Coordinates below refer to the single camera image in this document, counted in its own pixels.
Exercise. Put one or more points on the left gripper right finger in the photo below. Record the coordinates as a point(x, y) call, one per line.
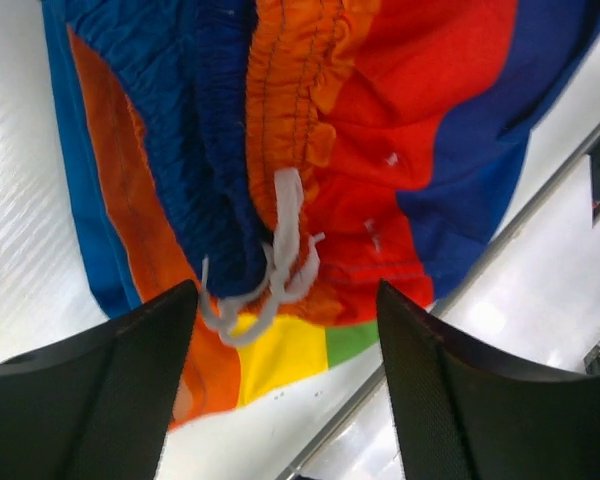
point(464, 409)

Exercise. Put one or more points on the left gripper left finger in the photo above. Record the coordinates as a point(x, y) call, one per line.
point(97, 405)

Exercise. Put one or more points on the rainbow striped shorts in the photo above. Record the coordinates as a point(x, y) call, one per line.
point(288, 156)

